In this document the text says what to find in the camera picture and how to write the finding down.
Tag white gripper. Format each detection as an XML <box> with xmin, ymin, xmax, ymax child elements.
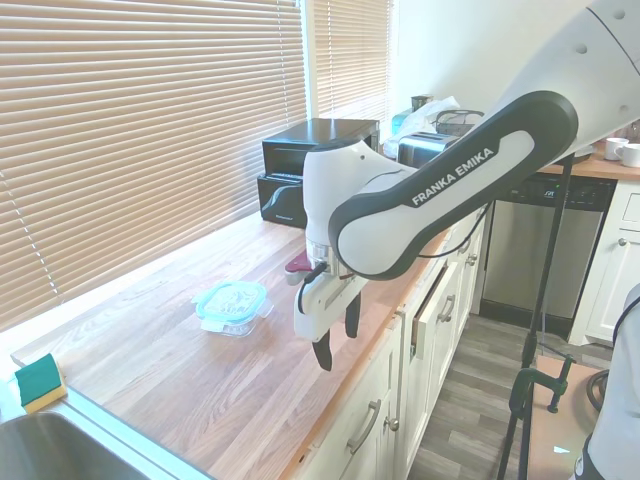
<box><xmin>293</xmin><ymin>272</ymin><xmax>364</xmax><ymax>373</ymax></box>

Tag teal clear container lid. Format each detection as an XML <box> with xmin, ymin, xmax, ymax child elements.
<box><xmin>193</xmin><ymin>280</ymin><xmax>267</xmax><ymax>322</ymax></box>

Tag glass food container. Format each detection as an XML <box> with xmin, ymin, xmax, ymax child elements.
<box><xmin>199</xmin><ymin>299</ymin><xmax>275</xmax><ymax>341</ymax></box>

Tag white kitchen cabinet run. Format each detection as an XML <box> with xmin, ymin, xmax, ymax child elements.
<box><xmin>299</xmin><ymin>219</ymin><xmax>494</xmax><ymax>480</ymax></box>

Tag red kitchen tool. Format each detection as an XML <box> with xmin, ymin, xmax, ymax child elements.
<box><xmin>283</xmin><ymin>252</ymin><xmax>315</xmax><ymax>287</ymax></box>

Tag white drawer front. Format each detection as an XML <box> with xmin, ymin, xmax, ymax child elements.
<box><xmin>410</xmin><ymin>260</ymin><xmax>460</xmax><ymax>362</ymax></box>

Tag black toaster oven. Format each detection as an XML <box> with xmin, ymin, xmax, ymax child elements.
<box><xmin>261</xmin><ymin>118</ymin><xmax>382</xmax><ymax>176</ymax></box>

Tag stainless steel dishwasher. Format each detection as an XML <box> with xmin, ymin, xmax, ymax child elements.
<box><xmin>478</xmin><ymin>172</ymin><xmax>619</xmax><ymax>341</ymax></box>

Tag green metal clamp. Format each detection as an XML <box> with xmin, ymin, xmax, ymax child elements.
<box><xmin>508</xmin><ymin>353</ymin><xmax>576</xmax><ymax>416</ymax></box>

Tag silver toaster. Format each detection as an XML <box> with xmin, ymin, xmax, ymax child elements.
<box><xmin>397</xmin><ymin>130</ymin><xmax>464</xmax><ymax>169</ymax></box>

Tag black tripod stand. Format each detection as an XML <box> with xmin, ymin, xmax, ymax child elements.
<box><xmin>497</xmin><ymin>154</ymin><xmax>575</xmax><ymax>480</ymax></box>

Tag white plastic bag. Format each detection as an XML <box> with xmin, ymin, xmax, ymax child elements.
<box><xmin>399</xmin><ymin>95</ymin><xmax>464</xmax><ymax>139</ymax></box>

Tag wooden robot platform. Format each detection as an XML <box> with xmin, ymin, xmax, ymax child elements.
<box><xmin>527</xmin><ymin>352</ymin><xmax>611</xmax><ymax>480</ymax></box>

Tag wide beige window blinds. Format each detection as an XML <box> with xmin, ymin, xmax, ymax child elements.
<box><xmin>0</xmin><ymin>0</ymin><xmax>307</xmax><ymax>334</ymax></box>

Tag narrow beige window blinds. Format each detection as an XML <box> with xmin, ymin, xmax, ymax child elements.
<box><xmin>312</xmin><ymin>0</ymin><xmax>394</xmax><ymax>124</ymax></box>

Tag green yellow sponge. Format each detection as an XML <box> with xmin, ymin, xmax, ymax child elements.
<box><xmin>13</xmin><ymin>352</ymin><xmax>69</xmax><ymax>415</ymax></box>

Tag stainless steel sink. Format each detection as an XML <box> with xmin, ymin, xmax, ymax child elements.
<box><xmin>0</xmin><ymin>379</ymin><xmax>216</xmax><ymax>480</ymax></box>

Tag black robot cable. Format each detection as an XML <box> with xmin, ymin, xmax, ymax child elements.
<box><xmin>295</xmin><ymin>197</ymin><xmax>497</xmax><ymax>314</ymax></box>

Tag long silver cabinet handle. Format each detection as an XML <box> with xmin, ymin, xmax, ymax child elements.
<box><xmin>346</xmin><ymin>399</ymin><xmax>383</xmax><ymax>455</ymax></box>

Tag silver drawer handle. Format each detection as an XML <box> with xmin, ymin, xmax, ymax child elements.
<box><xmin>436</xmin><ymin>294</ymin><xmax>457</xmax><ymax>324</ymax></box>

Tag black wire basket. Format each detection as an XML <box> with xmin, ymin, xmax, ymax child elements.
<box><xmin>433</xmin><ymin>108</ymin><xmax>486</xmax><ymax>136</ymax></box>

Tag black hose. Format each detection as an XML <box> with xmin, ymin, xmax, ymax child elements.
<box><xmin>585</xmin><ymin>369</ymin><xmax>609</xmax><ymax>414</ymax></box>

